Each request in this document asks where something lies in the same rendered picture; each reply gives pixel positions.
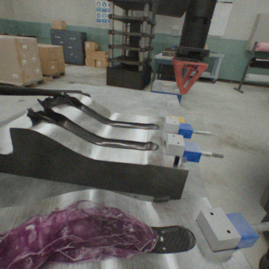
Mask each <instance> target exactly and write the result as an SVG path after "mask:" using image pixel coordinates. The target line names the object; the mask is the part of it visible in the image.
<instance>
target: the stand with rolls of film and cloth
mask: <svg viewBox="0 0 269 269"><path fill-rule="evenodd" d="M257 43H258V42H255V43H254V46H253V48H252V51H251V54H250V57H249V60H248V62H247V65H246V68H245V70H244V73H243V75H242V78H241V81H240V84H239V87H238V89H237V88H233V89H234V90H237V91H239V92H240V93H244V92H243V91H241V90H240V88H241V86H242V83H243V80H244V78H245V80H246V81H257V82H268V83H269V76H268V75H257V74H247V75H246V73H247V70H248V67H249V66H250V67H251V68H262V69H269V58H259V57H253V58H252V56H253V54H254V51H255V50H256V51H260V52H269V43H258V44H257Z"/></svg>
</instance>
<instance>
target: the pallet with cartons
mask: <svg viewBox="0 0 269 269"><path fill-rule="evenodd" d="M37 45H38V52H39V57H40V62H41V68H42V74H43V77H46V80H47V81H52V80H53V78H60V75H63V76H65V75H66V72H65V60H64V54H63V48H62V46H56V45H46V44H37Z"/></svg>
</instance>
